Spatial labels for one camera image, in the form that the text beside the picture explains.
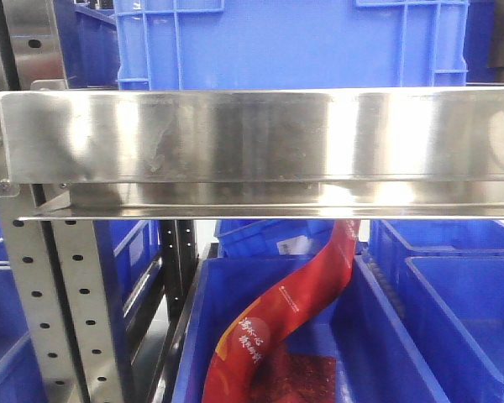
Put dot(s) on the steel shelf rack upright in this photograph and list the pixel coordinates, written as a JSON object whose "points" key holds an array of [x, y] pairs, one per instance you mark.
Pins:
{"points": [[63, 265]]}

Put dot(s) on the blue bin lower left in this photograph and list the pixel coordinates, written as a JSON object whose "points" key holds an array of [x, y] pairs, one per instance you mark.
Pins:
{"points": [[20, 380]]}

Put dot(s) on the blue bin lower right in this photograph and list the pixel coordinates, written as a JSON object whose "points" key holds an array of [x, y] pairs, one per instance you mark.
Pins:
{"points": [[448, 276]]}

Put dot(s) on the blue crate on upper shelf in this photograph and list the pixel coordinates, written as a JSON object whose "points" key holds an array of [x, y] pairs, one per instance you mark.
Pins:
{"points": [[190, 45]]}

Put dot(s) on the large blue bin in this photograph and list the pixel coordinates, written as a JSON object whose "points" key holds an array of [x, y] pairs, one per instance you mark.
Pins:
{"points": [[375, 358]]}

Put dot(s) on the blue bin rear centre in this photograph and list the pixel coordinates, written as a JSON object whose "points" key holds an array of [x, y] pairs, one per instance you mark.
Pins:
{"points": [[243, 238]]}

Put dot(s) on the red snack package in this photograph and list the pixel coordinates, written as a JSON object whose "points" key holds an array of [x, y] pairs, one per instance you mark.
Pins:
{"points": [[274, 315]]}

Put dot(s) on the steel shelf front rail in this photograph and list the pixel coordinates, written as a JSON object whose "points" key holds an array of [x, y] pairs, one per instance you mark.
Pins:
{"points": [[428, 152]]}

